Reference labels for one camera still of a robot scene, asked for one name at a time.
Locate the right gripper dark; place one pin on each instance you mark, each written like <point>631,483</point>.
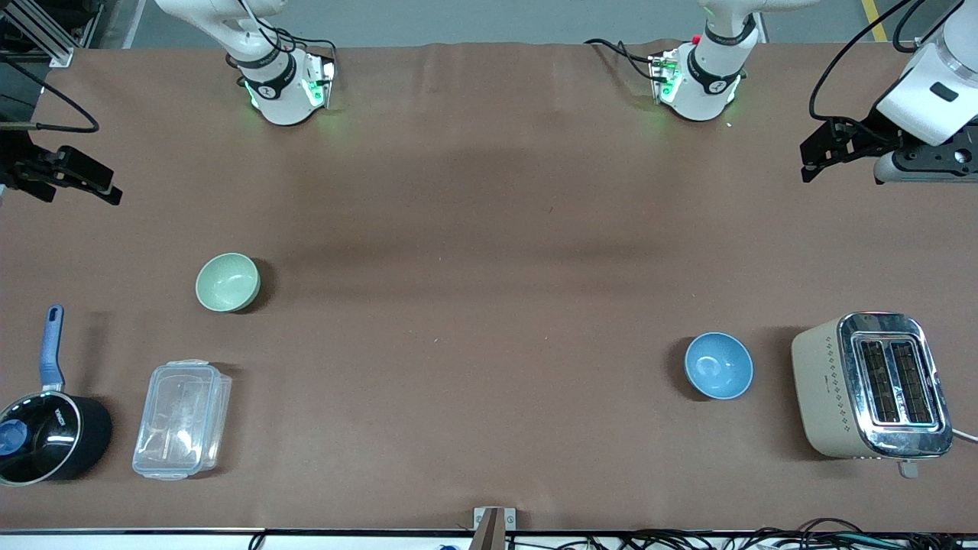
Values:
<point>17,164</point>

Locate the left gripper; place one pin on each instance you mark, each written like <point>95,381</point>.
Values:
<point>869,131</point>

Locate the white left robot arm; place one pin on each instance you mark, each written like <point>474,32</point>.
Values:
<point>707,84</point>

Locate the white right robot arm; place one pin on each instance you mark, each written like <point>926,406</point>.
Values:
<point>279,95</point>

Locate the green bowl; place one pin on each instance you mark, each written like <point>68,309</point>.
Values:
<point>227,283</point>

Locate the blue bowl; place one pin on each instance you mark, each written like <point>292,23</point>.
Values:
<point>718,366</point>

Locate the beige chrome toaster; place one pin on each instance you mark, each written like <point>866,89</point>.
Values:
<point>871,386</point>

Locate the glass lid blue knob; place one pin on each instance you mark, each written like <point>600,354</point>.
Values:
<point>38,439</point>

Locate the clear plastic food container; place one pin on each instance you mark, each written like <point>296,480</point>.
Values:
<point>182,420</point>

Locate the brown table cover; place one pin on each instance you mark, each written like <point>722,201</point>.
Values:
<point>489,267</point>

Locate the aluminium profile frame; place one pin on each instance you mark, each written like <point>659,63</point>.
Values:
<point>46,30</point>

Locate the metal table edge bracket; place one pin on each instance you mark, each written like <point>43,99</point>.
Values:
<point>493,527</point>

